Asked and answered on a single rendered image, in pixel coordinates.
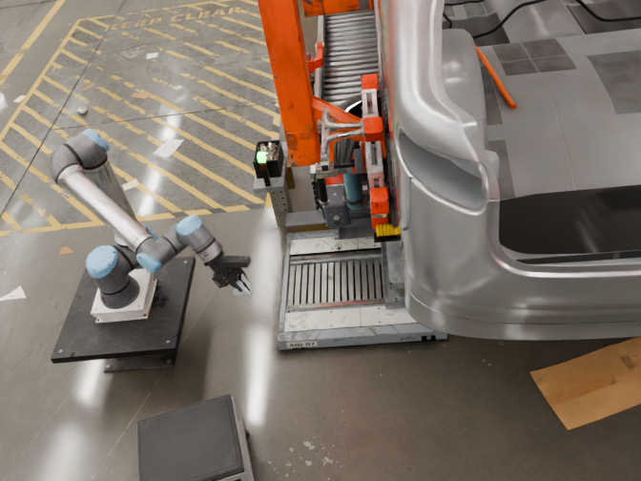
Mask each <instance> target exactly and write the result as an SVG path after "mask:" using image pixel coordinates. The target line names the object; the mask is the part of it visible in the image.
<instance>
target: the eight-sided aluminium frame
mask: <svg viewBox="0 0 641 481"><path fill-rule="evenodd" d="M377 99H378V98H377V90H376V89H372V90H363V91H362V110H363V115H362V121H363V119H364V118H365V117H373V116H379V113H378V102H377ZM370 106H373V113H372V114H368V113H367V107H370ZM376 146H377V158H378V163H372V160H371V149H370V142H365V147H366V158H367V164H366V167H367V177H368V179H369V189H373V188H383V187H384V183H383V178H384V174H383V161H382V150H381V142H380V141H376ZM372 217H373V219H378V218H387V214H379V215H372Z"/></svg>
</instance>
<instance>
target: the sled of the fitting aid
mask: <svg viewBox="0 0 641 481"><path fill-rule="evenodd" d="M381 250H382V262H383V286H384V298H385V309H392V308H406V306H405V302H404V297H403V289H402V288H399V289H390V282H389V271H388V260H387V249H386V241H385V242H381Z"/></svg>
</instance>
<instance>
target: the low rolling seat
mask: <svg viewBox="0 0 641 481"><path fill-rule="evenodd" d="M136 433H137V458H138V481H254V476H253V472H252V466H251V461H250V456H249V450H248V446H247V441H248V439H249V437H250V433H249V431H248V430H247V429H244V425H243V422H242V419H241V417H240V414H239V412H238V408H237V406H236V403H235V401H234V399H233V397H231V395H230V394H225V395H221V396H218V397H216V398H212V399H209V400H206V401H202V402H199V403H196V404H192V405H189V406H187V407H183V408H178V409H174V410H171V411H168V412H164V413H161V414H158V415H155V416H152V417H149V418H145V419H142V420H139V421H137V423H136Z"/></svg>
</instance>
